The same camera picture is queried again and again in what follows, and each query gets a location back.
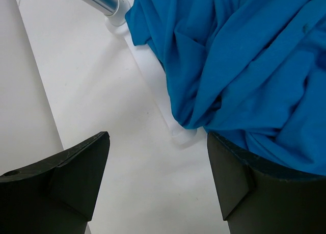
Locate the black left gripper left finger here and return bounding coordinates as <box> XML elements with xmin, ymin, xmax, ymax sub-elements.
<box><xmin>1</xmin><ymin>132</ymin><xmax>110</xmax><ymax>233</ymax></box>

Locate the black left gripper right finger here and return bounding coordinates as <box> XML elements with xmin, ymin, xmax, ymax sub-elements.
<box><xmin>207</xmin><ymin>133</ymin><xmax>325</xmax><ymax>233</ymax></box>

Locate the blue t shirt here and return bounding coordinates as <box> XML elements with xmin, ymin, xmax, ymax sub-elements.
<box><xmin>126</xmin><ymin>0</ymin><xmax>325</xmax><ymax>175</ymax></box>

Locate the metal clothes rack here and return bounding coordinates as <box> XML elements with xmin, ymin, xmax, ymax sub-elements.
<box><xmin>82</xmin><ymin>0</ymin><xmax>197</xmax><ymax>146</ymax></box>

